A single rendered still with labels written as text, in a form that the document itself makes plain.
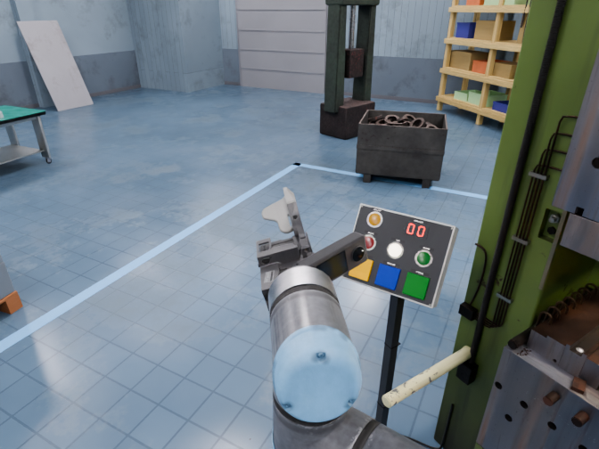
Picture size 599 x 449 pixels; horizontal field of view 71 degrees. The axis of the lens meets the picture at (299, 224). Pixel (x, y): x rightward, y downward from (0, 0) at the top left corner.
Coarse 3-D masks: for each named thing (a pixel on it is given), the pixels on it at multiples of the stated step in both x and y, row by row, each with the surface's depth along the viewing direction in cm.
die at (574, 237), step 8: (576, 216) 106; (568, 224) 108; (576, 224) 107; (584, 224) 105; (592, 224) 103; (568, 232) 109; (576, 232) 107; (584, 232) 105; (592, 232) 104; (568, 240) 109; (576, 240) 107; (584, 240) 106; (592, 240) 104; (568, 248) 110; (576, 248) 108; (584, 248) 106; (592, 248) 105; (592, 256) 105
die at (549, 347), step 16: (592, 304) 135; (560, 320) 128; (576, 320) 127; (592, 320) 127; (544, 336) 122; (560, 336) 121; (576, 336) 121; (544, 352) 123; (560, 352) 119; (592, 352) 114; (576, 368) 116; (592, 368) 112; (592, 384) 113
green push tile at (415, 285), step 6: (408, 276) 140; (414, 276) 139; (420, 276) 139; (408, 282) 140; (414, 282) 139; (420, 282) 138; (426, 282) 138; (408, 288) 140; (414, 288) 139; (420, 288) 138; (426, 288) 137; (408, 294) 140; (414, 294) 139; (420, 294) 138
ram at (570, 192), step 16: (592, 80) 96; (592, 96) 96; (592, 112) 97; (576, 128) 101; (592, 128) 98; (576, 144) 102; (592, 144) 99; (576, 160) 103; (592, 160) 100; (560, 176) 107; (576, 176) 104; (592, 176) 101; (560, 192) 108; (576, 192) 105; (592, 192) 102; (576, 208) 106; (592, 208) 102
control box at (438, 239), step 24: (360, 216) 151; (384, 216) 147; (408, 216) 143; (384, 240) 146; (408, 240) 142; (432, 240) 139; (384, 264) 145; (408, 264) 142; (432, 264) 138; (384, 288) 144; (432, 288) 137
